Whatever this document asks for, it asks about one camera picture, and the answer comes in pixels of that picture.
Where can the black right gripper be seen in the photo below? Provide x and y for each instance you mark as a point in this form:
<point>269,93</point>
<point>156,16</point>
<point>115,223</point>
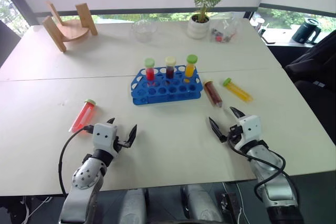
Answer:
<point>235,133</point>

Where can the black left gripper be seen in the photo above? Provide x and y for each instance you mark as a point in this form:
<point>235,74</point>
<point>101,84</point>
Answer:
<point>118,145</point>

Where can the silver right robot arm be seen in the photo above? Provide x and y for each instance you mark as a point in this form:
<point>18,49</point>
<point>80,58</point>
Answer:
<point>275,179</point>

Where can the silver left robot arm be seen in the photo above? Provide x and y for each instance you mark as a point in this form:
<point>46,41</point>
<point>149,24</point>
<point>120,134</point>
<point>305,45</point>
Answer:
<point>84,176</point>

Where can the dark red tube orange cap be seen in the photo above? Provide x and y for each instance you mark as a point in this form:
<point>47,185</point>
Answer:
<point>214,94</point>

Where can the yellow tube green cap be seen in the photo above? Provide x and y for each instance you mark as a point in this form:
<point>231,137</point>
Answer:
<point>239,91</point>

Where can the red tube green cap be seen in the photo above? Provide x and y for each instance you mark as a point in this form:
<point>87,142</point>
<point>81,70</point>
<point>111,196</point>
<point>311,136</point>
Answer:
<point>150,73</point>
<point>84,116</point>

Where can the blue test tube rack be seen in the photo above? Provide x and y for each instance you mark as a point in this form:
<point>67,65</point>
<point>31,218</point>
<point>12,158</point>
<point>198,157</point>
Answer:
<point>168,95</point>

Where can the orange tube green cap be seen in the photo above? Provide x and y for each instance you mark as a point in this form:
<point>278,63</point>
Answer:
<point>190,69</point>

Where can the dark red tube cream cap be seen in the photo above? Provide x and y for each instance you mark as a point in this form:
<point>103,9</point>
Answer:
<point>170,70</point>

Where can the grey rounded shape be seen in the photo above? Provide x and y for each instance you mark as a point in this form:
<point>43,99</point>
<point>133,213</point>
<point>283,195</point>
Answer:
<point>135,207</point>
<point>200,205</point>

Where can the clear plastic container with bits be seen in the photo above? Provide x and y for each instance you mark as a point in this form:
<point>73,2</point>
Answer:
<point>223,33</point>

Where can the white plant pot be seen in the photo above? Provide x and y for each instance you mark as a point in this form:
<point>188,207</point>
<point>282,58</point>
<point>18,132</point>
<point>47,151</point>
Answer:
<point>198,28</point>

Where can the clear glass beaker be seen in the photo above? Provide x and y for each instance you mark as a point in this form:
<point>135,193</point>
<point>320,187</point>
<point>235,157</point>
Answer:
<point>144,32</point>

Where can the black chair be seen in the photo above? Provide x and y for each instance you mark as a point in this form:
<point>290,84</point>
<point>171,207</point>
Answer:
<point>315,77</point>

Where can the white cup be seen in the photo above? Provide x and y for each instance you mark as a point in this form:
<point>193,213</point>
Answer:
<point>260,24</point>

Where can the wooden stand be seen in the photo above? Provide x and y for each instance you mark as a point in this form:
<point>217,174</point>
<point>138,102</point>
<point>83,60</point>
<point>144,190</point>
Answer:
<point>73,31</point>

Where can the dark green kettle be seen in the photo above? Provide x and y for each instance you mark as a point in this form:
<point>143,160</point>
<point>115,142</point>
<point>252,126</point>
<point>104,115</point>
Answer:
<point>305,32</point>

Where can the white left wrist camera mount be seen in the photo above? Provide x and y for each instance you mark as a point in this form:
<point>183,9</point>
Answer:
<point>105,134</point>

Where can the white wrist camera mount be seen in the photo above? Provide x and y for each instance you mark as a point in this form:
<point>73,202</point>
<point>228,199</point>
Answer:
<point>250,127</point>
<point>105,134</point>

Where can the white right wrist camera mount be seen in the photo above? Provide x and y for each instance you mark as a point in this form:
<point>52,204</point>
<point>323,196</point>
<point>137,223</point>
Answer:
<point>250,127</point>

